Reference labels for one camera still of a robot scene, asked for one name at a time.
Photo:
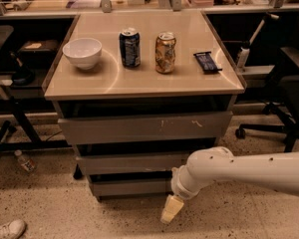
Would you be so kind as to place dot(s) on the black box under desk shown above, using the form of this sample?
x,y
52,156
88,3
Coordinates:
x,y
39,52

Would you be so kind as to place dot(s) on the grey drawer cabinet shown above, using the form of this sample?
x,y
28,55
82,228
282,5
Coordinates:
x,y
111,90

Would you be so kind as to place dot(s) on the grey drawer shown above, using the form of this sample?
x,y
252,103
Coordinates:
x,y
130,187
145,128
131,163

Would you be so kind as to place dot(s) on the dark blue snack bar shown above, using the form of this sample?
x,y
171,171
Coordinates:
x,y
206,62

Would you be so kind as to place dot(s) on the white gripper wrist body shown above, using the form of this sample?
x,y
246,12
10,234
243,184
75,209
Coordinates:
x,y
181,191

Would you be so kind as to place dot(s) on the grey middle drawer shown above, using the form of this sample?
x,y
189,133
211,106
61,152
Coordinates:
x,y
131,163

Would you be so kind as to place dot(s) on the black office chair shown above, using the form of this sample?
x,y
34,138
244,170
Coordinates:
x,y
283,83

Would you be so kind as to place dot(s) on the white bowl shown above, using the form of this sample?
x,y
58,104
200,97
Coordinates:
x,y
83,53

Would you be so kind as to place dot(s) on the plastic water bottle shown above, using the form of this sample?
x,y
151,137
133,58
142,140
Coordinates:
x,y
25,161

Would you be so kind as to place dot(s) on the grey bottom drawer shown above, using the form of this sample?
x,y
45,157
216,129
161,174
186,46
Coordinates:
x,y
130,187

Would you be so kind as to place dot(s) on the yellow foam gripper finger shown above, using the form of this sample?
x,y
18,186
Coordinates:
x,y
171,208

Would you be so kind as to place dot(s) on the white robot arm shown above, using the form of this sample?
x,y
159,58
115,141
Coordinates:
x,y
276,171

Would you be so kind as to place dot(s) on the grey top drawer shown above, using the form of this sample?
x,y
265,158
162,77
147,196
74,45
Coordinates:
x,y
145,128

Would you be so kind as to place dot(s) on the gold soda can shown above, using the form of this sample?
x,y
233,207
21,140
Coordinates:
x,y
165,52

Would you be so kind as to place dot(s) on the blue soda can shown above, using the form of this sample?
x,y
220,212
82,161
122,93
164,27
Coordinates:
x,y
130,48

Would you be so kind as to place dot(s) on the white sneaker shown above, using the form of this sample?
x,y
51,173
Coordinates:
x,y
13,229

